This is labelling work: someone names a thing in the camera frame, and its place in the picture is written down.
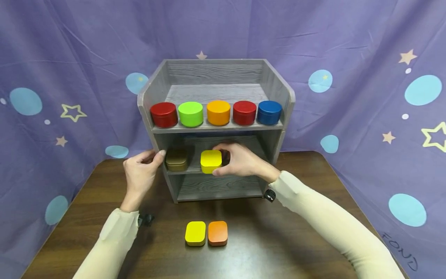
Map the person's left hand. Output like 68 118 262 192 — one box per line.
120 150 167 213

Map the person's right hand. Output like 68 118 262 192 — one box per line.
211 143 281 183

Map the green round tin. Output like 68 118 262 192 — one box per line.
178 102 204 127

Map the orange round tin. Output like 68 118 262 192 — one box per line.
206 100 231 126

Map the orange square tin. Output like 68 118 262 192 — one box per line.
208 221 228 247

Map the brown square tin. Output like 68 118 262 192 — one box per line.
165 149 189 172

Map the red round tin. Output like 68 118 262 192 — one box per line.
233 101 257 126
150 102 178 128

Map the grey wooden shelf unit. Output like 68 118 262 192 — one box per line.
137 59 296 203

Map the blue round tin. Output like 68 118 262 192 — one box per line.
257 100 283 125

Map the yellow square tin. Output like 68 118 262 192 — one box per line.
200 150 223 174
185 221 206 247

